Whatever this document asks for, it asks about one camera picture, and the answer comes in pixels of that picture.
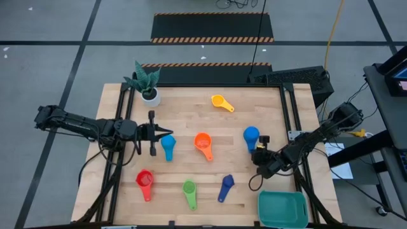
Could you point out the black side desk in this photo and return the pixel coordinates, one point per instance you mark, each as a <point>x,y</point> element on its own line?
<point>391,121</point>

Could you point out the silver metal bracket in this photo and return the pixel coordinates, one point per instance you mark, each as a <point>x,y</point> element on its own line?
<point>292,135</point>

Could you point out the green measuring cup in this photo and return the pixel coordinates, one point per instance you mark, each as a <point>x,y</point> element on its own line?
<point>189,187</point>

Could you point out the black hazard striped floor mat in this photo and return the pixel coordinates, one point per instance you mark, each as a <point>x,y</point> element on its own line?
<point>210,27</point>
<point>206,74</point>

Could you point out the snake plant in white pot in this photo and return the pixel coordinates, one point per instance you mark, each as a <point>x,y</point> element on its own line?
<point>151,95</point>

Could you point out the turquoise measuring cup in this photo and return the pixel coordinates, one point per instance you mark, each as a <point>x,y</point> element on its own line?
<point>168,143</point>

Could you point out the black computer case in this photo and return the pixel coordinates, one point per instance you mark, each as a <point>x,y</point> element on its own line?
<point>295,76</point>

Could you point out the small dark blue measuring cup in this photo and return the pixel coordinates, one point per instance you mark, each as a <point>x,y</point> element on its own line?
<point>227,182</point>

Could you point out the laptop with lit screen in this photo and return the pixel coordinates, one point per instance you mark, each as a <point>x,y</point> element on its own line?
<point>395,86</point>

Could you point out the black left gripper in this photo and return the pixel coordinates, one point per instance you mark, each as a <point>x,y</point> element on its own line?
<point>144,133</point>

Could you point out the yellow power plug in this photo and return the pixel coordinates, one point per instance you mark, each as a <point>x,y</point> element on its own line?
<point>358,133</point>

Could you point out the orange measuring cup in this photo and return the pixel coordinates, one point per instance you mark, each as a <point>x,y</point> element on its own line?
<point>203,141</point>

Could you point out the white paper sheet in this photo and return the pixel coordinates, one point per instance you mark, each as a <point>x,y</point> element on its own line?
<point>341,170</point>

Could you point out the yellow measuring cup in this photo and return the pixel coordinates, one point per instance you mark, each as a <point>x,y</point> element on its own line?
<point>217,100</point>

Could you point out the teal plastic basket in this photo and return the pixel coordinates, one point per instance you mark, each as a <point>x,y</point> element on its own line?
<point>281,210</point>

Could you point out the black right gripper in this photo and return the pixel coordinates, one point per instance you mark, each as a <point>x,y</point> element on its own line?
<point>270,162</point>

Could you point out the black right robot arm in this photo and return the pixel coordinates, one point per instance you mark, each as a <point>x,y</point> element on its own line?
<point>318,133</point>

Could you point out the black aluminium table frame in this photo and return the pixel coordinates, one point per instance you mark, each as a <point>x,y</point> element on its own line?
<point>206,85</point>

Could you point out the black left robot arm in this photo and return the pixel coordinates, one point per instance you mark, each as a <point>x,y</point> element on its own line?
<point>79,122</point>

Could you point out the red measuring cup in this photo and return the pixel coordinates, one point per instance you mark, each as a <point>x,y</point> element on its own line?
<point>144,178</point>

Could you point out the black caster wheel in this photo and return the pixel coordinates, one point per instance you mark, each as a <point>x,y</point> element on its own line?
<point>381,210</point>

